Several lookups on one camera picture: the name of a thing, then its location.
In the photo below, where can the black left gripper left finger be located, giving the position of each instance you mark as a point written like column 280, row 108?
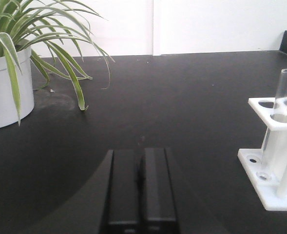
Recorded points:
column 121, row 213

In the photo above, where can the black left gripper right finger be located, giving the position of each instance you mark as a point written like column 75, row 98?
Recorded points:
column 158, row 208

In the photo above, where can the white test tube rack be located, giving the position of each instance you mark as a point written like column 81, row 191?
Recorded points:
column 266, row 167

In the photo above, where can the white plant pot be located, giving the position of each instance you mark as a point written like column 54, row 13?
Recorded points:
column 8, row 113

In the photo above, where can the clear glass test tube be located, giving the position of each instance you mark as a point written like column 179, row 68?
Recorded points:
column 281, row 97

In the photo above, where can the green spider plant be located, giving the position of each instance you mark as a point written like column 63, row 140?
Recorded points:
column 46, row 26

